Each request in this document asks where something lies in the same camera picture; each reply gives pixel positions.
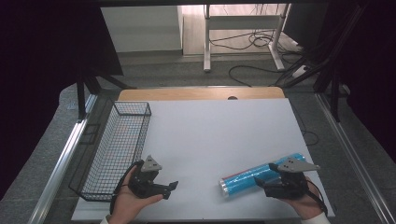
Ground white table mat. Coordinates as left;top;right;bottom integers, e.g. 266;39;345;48
71;97;336;222

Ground person's right hand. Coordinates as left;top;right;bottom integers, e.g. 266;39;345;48
280;176;325;220

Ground thin black looped cable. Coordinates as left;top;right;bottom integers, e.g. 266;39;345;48
291;104;320;147

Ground tangled black floor cables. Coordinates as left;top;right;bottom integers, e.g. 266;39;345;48
208;28;304;53

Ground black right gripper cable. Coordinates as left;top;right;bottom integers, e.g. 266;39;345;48
306;178;329;217

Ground long black floor cable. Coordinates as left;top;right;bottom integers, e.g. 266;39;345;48
228;63;283;88

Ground blue cylindrical tube pack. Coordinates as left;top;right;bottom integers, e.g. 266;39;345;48
219;152;307;197

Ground black metal stand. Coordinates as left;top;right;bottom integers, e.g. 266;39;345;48
76;66;138;122
274;3;370;123

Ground aluminium floor rail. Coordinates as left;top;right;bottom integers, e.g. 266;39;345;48
315;92;396;224
27;92;99;224

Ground person's left hand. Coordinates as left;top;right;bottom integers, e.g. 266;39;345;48
107;166;165;224

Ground dark curtain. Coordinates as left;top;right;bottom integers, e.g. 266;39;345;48
320;0;396;153
0;0;124;200

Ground black wire basket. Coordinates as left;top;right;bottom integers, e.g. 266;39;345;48
68;101;153;203

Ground white cabinet panel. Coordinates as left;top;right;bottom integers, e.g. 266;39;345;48
100;5;184;54

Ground white metal desk frame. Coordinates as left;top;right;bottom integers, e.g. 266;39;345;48
203;3;292;73

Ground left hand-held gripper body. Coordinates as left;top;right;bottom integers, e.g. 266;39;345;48
128;154;170;200

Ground white power strip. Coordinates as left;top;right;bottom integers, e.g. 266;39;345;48
291;64;310;79

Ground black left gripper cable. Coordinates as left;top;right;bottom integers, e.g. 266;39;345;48
108;160;145;217

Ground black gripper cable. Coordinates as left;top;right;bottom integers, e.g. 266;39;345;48
108;160;145;217
306;178;329;217

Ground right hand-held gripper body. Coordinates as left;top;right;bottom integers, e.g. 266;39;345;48
263;157;321;200

